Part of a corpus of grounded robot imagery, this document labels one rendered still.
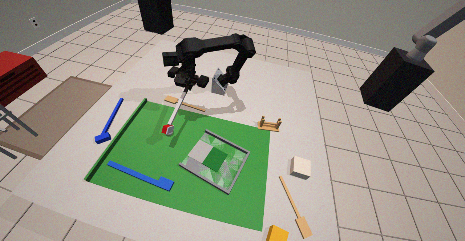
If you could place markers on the yellow rectangular block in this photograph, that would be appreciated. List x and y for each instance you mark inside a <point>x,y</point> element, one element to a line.
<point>277,234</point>

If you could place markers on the beige box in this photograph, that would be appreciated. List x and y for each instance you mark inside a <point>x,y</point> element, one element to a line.
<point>300,167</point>

